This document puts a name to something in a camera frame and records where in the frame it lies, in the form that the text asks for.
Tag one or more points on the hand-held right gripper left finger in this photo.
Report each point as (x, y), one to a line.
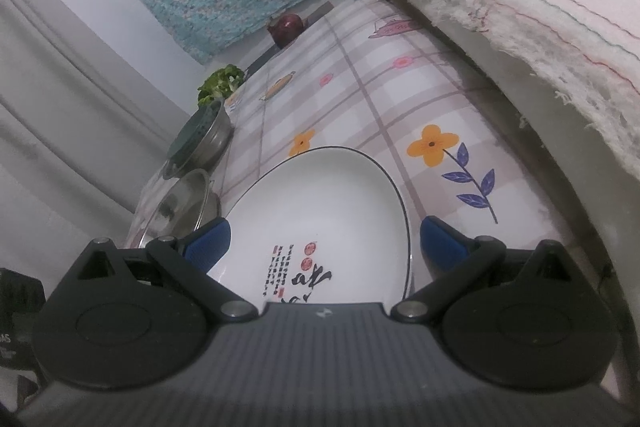
(211, 244)

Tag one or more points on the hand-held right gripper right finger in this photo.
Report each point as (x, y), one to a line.
(442, 247)

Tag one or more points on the stainless steel bowl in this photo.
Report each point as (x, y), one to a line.
(175, 207)
(210, 149)

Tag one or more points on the white printed plate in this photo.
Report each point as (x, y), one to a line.
(320, 202)

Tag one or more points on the plaid printed tablecloth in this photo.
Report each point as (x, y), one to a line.
(380, 107)

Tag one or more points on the green leafy vegetable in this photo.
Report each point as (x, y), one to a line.
(220, 82)

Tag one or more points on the grey curtain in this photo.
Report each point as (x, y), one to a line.
(60, 107)

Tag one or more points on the red onion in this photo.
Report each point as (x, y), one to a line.
(286, 31)

